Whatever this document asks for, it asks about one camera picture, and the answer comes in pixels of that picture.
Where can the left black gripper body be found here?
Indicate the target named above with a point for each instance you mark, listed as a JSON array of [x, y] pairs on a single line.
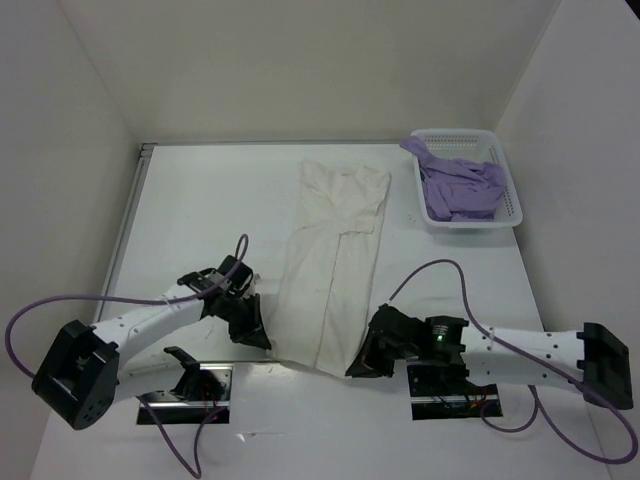
[[232, 303]]

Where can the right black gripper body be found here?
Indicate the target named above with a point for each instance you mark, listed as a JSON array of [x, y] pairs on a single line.
[[406, 348]]

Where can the white t shirt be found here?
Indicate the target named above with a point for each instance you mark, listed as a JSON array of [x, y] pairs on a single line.
[[322, 306]]

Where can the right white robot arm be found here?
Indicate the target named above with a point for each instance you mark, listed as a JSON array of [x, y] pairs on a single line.
[[592, 360]]

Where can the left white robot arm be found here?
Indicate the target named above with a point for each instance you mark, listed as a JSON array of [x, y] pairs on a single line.
[[87, 368]]

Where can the purple t shirt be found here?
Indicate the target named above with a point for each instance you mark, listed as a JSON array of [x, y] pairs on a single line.
[[457, 190]]

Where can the white plastic basket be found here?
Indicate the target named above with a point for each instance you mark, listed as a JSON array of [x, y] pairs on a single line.
[[478, 146]]

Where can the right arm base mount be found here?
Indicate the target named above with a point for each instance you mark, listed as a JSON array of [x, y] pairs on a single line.
[[434, 398]]

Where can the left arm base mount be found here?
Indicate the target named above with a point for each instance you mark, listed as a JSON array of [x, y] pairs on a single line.
[[185, 390]]

